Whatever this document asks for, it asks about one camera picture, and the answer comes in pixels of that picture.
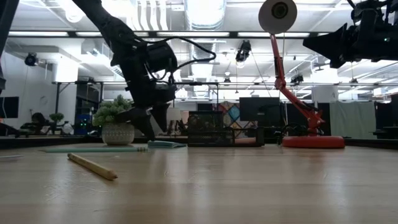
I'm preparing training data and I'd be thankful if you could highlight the teal pen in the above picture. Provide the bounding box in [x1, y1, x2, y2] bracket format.
[39, 146, 149, 154]

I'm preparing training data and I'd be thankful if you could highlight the light blue sticky note pad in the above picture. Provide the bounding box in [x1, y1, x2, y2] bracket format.
[147, 140, 187, 149]

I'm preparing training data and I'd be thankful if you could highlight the black wall monitor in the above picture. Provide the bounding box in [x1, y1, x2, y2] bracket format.
[0, 96, 20, 119]

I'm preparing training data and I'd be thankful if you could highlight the black background monitor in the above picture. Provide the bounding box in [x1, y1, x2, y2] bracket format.
[239, 96, 281, 127]

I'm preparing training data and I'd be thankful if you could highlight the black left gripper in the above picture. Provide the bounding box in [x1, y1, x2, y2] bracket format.
[116, 58, 178, 141]

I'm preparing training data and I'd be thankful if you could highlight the black metal table frame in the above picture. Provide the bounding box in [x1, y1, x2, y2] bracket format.
[0, 135, 398, 150]

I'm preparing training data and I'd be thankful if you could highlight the black overhead rig bar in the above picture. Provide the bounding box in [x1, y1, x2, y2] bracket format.
[7, 30, 330, 39]

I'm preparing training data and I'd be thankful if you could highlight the yellow wooden pencil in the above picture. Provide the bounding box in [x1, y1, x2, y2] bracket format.
[67, 152, 118, 181]

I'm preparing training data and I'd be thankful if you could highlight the red desk lamp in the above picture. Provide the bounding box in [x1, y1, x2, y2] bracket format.
[257, 0, 346, 149]

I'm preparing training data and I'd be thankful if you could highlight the person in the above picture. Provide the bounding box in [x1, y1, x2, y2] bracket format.
[20, 112, 50, 136]

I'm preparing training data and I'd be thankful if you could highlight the pale green curtain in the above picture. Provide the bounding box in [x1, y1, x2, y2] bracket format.
[329, 101, 377, 140]

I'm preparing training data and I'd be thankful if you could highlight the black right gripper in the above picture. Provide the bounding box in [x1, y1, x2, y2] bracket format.
[303, 7, 382, 68]

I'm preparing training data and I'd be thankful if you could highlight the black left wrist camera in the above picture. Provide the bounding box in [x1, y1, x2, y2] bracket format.
[146, 42, 178, 74]

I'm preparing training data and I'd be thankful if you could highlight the green plant in white pot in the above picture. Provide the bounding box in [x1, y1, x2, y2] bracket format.
[92, 94, 136, 146]

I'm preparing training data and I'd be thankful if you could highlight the black mesh desk organizer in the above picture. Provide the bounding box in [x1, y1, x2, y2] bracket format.
[186, 111, 265, 148]

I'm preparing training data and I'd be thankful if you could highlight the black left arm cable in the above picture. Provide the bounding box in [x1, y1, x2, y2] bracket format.
[133, 36, 217, 85]

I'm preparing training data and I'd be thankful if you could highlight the colourful patterned wall panel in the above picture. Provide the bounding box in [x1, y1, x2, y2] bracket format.
[217, 101, 259, 138]

